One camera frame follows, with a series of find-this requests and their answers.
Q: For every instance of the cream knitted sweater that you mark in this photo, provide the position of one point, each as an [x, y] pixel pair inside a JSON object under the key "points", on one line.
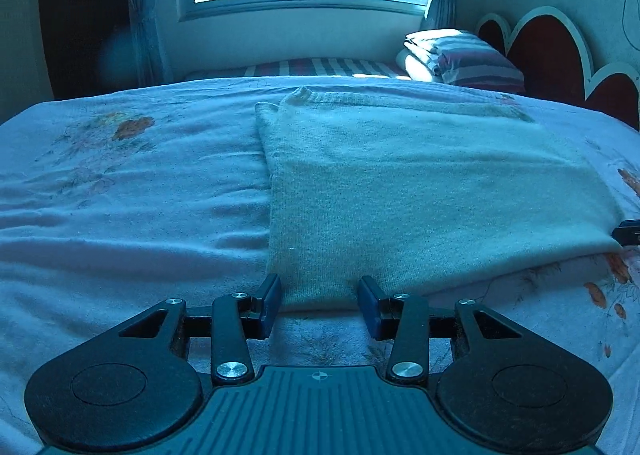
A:
{"points": [[400, 195]]}

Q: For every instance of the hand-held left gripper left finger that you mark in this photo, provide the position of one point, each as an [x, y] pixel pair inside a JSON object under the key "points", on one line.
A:
{"points": [[270, 307]]}

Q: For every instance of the white folded quilt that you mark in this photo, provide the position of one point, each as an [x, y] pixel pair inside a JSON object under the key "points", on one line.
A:
{"points": [[417, 57]]}

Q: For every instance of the striped pillow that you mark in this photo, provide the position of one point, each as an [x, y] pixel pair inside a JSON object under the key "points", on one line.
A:
{"points": [[475, 62]]}

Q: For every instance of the floral bed sheet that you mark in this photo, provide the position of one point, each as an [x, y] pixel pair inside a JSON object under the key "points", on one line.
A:
{"points": [[125, 215]]}

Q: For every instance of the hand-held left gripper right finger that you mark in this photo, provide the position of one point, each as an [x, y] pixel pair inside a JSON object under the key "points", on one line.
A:
{"points": [[370, 307]]}

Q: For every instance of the dark wooden wardrobe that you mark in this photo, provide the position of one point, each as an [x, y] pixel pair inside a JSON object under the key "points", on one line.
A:
{"points": [[75, 20]]}

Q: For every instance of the red and white headboard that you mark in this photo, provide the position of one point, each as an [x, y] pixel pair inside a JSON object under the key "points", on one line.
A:
{"points": [[550, 50]]}

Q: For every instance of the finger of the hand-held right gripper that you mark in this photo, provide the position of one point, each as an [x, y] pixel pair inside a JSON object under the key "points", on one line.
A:
{"points": [[627, 232]]}

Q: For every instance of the striped mattress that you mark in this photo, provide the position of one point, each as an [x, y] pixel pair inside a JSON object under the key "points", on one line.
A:
{"points": [[310, 67]]}

